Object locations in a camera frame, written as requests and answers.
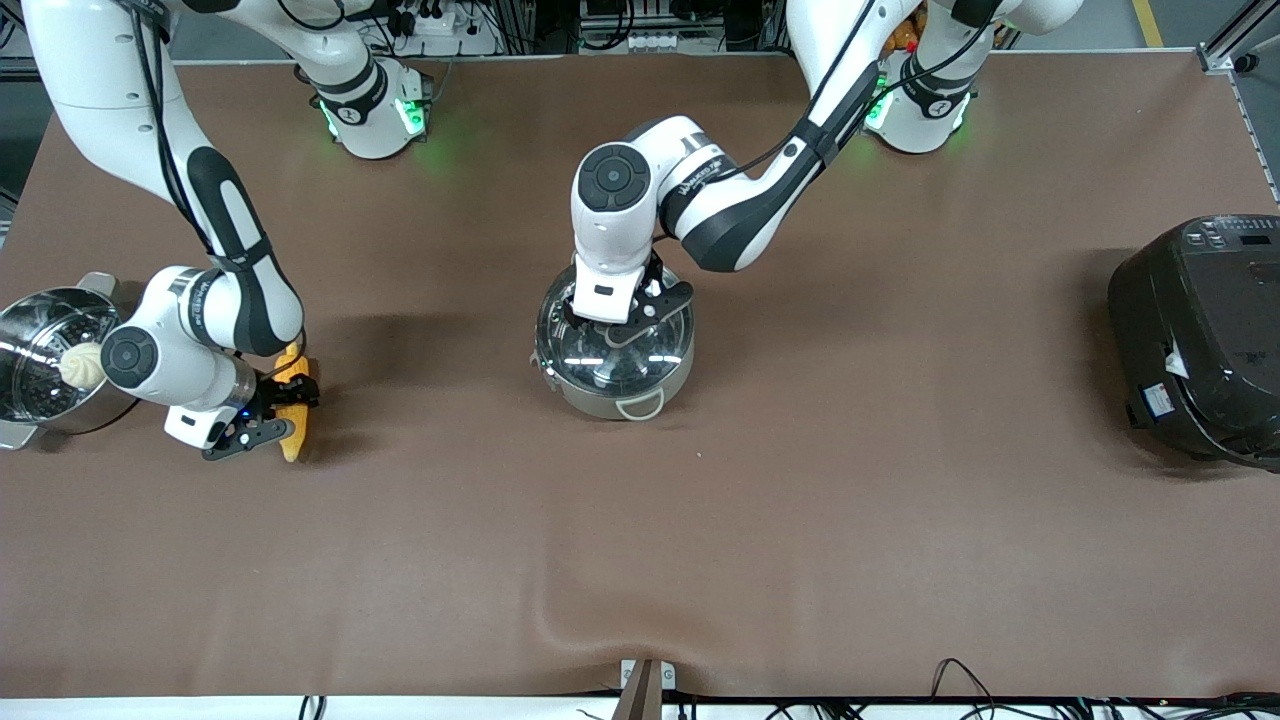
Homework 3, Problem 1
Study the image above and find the yellow corn cob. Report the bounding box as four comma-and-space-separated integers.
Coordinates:
272, 343, 313, 464

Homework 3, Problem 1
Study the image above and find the glass pot lid with knob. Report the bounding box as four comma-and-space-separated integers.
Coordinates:
536, 265, 694, 397

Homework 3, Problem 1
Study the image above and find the stainless steel cooking pot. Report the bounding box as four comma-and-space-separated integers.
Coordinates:
529, 260, 696, 422

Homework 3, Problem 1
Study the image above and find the stainless steel steamer pot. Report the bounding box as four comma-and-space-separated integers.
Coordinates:
0, 272, 141, 451

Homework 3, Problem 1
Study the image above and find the white steamed bun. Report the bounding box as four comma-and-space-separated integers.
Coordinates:
59, 342, 104, 390

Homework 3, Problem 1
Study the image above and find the brown table mat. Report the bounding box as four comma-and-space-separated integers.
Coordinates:
0, 52, 1280, 701

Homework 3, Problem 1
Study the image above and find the white power strip with plugs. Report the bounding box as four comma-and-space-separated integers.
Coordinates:
395, 0, 498, 57

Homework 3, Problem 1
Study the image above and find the orange snack packets pile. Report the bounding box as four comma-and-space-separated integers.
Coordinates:
880, 0, 926, 56

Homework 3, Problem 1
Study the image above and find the black rice cooker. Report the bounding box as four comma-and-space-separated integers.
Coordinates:
1107, 214, 1280, 473

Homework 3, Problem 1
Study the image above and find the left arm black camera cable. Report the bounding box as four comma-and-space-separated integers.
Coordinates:
720, 0, 991, 186

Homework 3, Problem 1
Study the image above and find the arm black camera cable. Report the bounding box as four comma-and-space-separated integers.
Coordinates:
720, 0, 991, 186
128, 0, 276, 271

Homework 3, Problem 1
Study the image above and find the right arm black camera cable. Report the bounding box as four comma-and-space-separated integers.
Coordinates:
128, 0, 276, 271

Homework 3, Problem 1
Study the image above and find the metal table edge bracket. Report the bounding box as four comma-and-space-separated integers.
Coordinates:
612, 658, 678, 720

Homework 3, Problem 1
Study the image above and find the black looped cable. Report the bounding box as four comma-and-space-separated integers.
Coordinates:
930, 657, 1001, 701

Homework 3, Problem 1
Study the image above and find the aluminium frame profile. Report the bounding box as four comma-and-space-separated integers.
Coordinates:
1195, 0, 1280, 77

